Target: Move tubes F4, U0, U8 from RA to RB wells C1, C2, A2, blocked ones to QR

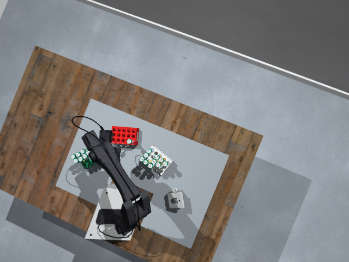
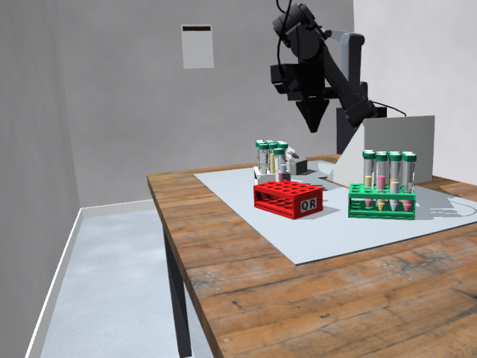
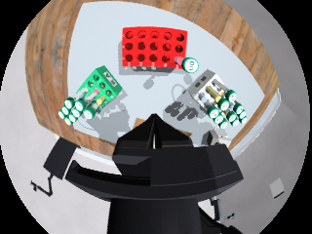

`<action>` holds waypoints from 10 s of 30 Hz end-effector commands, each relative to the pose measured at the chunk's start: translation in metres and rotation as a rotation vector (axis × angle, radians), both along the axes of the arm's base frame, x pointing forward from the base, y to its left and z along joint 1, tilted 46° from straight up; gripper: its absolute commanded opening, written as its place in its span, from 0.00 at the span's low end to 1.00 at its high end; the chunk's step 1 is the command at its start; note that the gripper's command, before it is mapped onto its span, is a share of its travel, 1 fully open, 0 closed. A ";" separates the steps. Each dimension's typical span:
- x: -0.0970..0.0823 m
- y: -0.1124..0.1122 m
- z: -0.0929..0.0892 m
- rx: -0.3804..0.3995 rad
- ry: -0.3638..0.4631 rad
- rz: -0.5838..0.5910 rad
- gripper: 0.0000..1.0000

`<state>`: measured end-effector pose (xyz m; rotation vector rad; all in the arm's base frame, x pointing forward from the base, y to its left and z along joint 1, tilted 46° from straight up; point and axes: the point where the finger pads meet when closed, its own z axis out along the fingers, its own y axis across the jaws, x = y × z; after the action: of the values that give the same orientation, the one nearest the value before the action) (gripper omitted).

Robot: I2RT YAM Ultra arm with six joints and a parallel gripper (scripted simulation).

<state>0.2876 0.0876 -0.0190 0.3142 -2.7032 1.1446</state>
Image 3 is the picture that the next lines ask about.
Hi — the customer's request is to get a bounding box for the red test tube rack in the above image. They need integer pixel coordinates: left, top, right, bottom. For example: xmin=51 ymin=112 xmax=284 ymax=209
xmin=122 ymin=26 xmax=187 ymax=69

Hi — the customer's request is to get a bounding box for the white tube rack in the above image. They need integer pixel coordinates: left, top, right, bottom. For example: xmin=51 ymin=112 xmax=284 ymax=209
xmin=187 ymin=69 xmax=224 ymax=115

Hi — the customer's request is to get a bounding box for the green test tube rack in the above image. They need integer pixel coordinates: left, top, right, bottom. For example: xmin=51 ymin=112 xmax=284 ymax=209
xmin=76 ymin=66 xmax=123 ymax=113

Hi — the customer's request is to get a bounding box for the conical tube with yellow liquid and green cap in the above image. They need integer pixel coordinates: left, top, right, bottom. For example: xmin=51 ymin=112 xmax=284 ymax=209
xmin=205 ymin=86 xmax=229 ymax=111

